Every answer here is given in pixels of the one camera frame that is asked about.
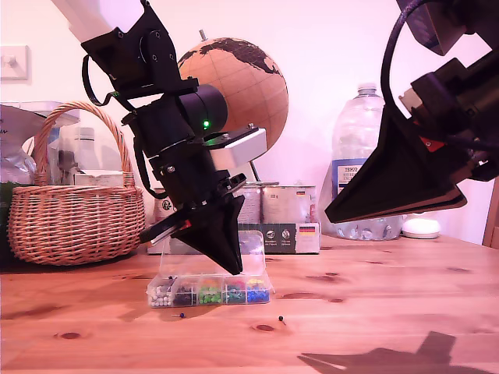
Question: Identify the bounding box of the cardboard tray with German flag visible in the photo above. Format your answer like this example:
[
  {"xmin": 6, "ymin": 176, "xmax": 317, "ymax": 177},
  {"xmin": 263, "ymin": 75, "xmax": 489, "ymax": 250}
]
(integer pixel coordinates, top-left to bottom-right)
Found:
[{"xmin": 147, "ymin": 221, "xmax": 322, "ymax": 256}]

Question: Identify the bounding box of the silver tin can flag print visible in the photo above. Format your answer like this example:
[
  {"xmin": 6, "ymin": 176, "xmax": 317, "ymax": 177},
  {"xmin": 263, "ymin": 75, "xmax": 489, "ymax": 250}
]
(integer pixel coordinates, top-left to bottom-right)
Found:
[{"xmin": 261, "ymin": 185, "xmax": 317, "ymax": 224}]

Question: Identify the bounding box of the white carton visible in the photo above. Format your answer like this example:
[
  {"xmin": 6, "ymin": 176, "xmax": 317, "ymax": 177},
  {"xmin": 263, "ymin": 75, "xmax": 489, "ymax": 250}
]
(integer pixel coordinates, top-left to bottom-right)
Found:
[{"xmin": 73, "ymin": 168, "xmax": 126, "ymax": 187}]

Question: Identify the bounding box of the large clear water bottle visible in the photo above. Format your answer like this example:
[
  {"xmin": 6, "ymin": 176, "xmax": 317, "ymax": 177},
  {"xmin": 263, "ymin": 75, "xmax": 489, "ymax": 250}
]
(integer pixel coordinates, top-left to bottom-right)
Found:
[{"xmin": 319, "ymin": 82, "xmax": 405, "ymax": 242}]

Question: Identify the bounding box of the gripper white camera box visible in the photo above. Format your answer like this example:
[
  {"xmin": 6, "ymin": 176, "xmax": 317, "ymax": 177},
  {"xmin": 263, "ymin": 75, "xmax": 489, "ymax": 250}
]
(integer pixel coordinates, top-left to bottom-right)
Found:
[{"xmin": 202, "ymin": 123, "xmax": 268, "ymax": 169}]

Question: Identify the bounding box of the white plastic bottle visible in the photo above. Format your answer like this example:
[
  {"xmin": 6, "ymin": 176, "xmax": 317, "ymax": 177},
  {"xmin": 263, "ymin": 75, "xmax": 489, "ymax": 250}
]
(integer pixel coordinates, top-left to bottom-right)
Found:
[{"xmin": 74, "ymin": 127, "xmax": 97, "ymax": 173}]

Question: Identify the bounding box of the clear plastic pin organizer box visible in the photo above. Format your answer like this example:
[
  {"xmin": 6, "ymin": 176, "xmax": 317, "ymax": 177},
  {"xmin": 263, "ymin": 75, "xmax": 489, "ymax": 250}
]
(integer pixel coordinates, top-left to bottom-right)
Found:
[{"xmin": 146, "ymin": 230, "xmax": 275, "ymax": 309}]

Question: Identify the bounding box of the wicker basket with handle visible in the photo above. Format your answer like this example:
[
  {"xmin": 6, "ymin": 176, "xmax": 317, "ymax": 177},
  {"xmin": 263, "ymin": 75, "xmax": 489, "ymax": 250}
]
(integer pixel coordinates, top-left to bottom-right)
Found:
[{"xmin": 7, "ymin": 101, "xmax": 147, "ymax": 267}]

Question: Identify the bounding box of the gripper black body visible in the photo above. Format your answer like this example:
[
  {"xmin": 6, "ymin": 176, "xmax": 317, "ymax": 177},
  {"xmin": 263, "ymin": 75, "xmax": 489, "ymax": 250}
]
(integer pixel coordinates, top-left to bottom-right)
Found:
[{"xmin": 139, "ymin": 140, "xmax": 247, "ymax": 245}]

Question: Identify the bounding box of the silver green pet food bag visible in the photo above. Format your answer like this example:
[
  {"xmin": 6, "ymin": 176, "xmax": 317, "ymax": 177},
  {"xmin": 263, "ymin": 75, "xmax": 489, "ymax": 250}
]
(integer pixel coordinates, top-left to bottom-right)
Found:
[{"xmin": 0, "ymin": 101, "xmax": 40, "ymax": 270}]

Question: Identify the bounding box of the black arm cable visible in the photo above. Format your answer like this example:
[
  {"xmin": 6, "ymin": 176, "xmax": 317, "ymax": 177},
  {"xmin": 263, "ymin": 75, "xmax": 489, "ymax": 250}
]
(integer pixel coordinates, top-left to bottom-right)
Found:
[
  {"xmin": 379, "ymin": 0, "xmax": 432, "ymax": 120},
  {"xmin": 132, "ymin": 134, "xmax": 173, "ymax": 201},
  {"xmin": 80, "ymin": 54, "xmax": 120, "ymax": 108},
  {"xmin": 440, "ymin": 133, "xmax": 499, "ymax": 153}
]

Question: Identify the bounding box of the clear plastic container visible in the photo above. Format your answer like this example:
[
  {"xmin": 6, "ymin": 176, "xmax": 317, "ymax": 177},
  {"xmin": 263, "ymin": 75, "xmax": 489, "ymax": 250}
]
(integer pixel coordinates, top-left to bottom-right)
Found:
[{"xmin": 46, "ymin": 110, "xmax": 81, "ymax": 185}]

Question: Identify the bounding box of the cork globe on metal stand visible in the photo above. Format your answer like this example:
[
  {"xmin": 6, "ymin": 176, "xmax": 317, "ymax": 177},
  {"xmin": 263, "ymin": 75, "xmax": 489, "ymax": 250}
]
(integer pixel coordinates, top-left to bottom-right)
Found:
[{"xmin": 177, "ymin": 30, "xmax": 290, "ymax": 187}]

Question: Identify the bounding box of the white wall light switch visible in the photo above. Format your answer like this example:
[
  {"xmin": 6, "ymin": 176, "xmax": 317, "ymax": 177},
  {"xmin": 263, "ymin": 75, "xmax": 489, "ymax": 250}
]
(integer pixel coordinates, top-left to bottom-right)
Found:
[{"xmin": 0, "ymin": 44, "xmax": 30, "ymax": 83}]

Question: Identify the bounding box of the gripper grey camera box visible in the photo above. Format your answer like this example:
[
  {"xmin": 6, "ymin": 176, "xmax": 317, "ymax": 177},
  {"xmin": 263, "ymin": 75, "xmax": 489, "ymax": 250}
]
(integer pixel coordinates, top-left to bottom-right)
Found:
[{"xmin": 395, "ymin": 0, "xmax": 488, "ymax": 56}]

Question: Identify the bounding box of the small white round camera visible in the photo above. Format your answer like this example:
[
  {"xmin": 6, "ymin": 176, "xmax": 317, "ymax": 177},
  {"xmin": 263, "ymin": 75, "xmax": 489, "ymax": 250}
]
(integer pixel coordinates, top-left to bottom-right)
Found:
[{"xmin": 401, "ymin": 217, "xmax": 441, "ymax": 240}]

